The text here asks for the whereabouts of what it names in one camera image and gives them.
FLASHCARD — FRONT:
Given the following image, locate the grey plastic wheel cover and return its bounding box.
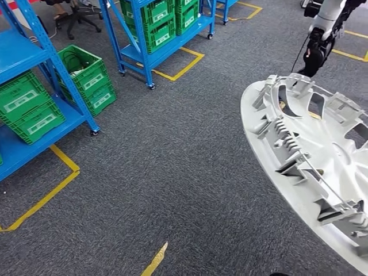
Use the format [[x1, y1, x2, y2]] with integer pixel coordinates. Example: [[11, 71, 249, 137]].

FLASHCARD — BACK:
[[241, 73, 368, 275]]

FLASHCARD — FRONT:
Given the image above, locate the blue metal shelf rack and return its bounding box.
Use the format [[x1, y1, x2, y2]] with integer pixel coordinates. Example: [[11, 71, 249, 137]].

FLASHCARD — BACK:
[[200, 0, 239, 25], [99, 0, 216, 90], [0, 0, 100, 183]]

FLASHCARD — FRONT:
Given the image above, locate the black office chair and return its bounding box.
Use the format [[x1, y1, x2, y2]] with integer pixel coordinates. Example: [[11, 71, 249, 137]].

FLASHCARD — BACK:
[[54, 0, 103, 41]]

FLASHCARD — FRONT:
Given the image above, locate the white and black robot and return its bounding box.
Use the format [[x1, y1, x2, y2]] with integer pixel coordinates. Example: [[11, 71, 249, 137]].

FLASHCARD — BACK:
[[292, 0, 368, 79]]

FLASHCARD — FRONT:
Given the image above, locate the white floor cable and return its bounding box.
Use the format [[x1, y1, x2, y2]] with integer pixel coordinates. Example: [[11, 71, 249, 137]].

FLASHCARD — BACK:
[[29, 25, 58, 43]]

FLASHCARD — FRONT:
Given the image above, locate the red barrier rail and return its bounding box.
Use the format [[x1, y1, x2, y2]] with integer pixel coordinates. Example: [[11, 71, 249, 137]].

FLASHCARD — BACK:
[[0, 0, 39, 12]]

